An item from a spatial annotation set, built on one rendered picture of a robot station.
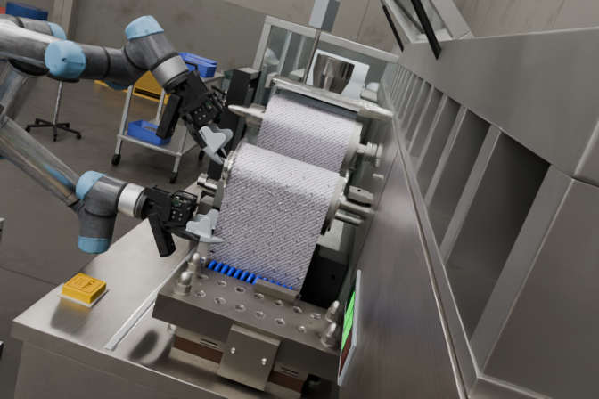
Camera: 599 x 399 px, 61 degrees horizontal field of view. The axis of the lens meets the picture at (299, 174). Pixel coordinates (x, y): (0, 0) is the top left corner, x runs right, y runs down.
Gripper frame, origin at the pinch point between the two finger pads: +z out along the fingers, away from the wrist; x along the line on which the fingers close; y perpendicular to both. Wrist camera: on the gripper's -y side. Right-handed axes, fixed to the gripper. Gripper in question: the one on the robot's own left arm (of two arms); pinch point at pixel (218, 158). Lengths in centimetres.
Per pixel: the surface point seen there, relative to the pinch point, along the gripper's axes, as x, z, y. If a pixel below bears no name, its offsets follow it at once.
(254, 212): -4.7, 14.5, 1.7
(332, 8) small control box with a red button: 55, -19, 38
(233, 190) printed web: -4.7, 7.7, 0.6
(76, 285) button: -16.1, 6.2, -38.9
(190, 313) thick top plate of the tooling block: -24.4, 22.5, -14.3
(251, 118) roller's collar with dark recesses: 23.5, -3.8, 5.5
